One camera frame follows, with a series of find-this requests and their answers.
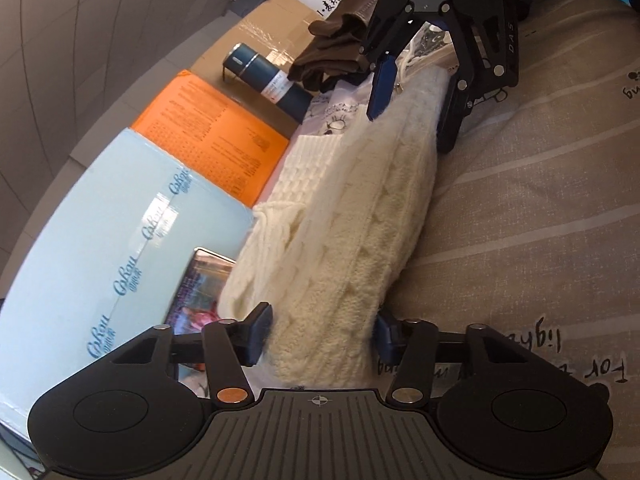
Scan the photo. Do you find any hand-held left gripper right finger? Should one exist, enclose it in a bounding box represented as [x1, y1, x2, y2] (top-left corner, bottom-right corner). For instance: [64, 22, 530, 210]
[374, 312, 543, 404]

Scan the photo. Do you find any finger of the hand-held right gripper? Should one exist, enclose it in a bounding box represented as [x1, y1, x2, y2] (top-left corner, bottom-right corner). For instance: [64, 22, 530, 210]
[436, 21, 505, 156]
[358, 14, 429, 123]

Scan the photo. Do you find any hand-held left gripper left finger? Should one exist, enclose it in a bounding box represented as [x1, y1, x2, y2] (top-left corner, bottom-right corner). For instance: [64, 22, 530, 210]
[109, 302, 275, 407]

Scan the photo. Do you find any white cable knit sweater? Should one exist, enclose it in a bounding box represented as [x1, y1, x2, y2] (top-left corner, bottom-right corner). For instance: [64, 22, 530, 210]
[219, 55, 452, 387]

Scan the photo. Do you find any white cartoon printed cloth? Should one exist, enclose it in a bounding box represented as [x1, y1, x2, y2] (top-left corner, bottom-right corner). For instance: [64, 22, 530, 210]
[298, 79, 377, 139]

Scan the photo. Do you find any brown garment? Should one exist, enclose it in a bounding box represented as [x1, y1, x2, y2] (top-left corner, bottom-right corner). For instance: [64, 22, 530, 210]
[289, 0, 407, 95]

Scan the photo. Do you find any dark blue vacuum bottle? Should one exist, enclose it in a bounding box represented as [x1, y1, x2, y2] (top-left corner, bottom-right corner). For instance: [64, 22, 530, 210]
[222, 42, 314, 124]

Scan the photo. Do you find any brown cardboard box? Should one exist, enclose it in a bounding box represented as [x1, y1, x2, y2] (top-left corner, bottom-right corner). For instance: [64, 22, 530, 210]
[190, 0, 327, 126]

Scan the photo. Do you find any orange printed box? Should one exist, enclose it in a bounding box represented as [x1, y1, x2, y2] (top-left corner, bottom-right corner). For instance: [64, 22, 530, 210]
[131, 69, 292, 209]

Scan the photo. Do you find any light blue carton box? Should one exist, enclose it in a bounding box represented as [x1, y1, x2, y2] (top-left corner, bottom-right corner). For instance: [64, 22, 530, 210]
[0, 127, 257, 443]

